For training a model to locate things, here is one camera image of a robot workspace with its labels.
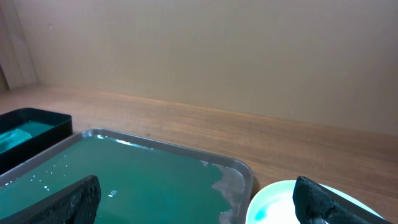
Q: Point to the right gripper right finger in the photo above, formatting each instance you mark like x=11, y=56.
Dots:
x=316, y=204

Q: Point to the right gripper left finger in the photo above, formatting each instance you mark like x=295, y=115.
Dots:
x=75, y=204

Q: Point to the white plate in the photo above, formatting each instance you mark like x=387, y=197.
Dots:
x=274, y=204

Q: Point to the green yellow scrub sponge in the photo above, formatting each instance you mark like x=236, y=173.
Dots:
x=13, y=138

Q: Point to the dark green serving tray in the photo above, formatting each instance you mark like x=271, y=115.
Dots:
x=141, y=180

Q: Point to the black water basin tray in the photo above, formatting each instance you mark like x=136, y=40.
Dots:
x=46, y=128

